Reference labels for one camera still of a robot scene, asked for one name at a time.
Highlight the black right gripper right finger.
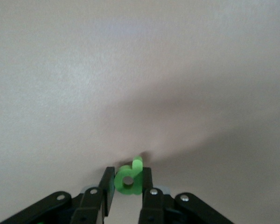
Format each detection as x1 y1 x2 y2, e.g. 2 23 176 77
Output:
138 167 174 224

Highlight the green foam letter p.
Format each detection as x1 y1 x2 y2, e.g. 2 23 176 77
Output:
114 155 144 196

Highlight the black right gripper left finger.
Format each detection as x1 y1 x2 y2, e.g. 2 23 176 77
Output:
71 167 115 224

